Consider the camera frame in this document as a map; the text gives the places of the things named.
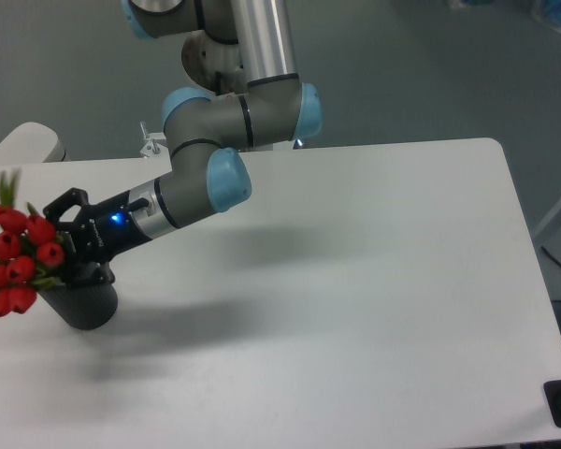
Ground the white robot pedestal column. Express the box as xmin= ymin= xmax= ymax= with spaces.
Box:
xmin=180 ymin=30 xmax=247 ymax=95

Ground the black floor cable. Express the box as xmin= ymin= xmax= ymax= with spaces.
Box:
xmin=540 ymin=246 xmax=561 ymax=275

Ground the white chair armrest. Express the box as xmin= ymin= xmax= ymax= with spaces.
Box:
xmin=0 ymin=122 xmax=69 ymax=166

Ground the black ribbed cylindrical vase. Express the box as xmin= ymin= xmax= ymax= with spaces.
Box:
xmin=38 ymin=279 xmax=118 ymax=330

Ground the red tulip bouquet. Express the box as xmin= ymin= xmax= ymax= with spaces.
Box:
xmin=0 ymin=171 xmax=66 ymax=317

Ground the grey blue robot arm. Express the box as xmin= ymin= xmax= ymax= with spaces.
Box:
xmin=44 ymin=1 xmax=322 ymax=288

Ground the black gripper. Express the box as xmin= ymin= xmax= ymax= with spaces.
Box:
xmin=43 ymin=187 xmax=151 ymax=287

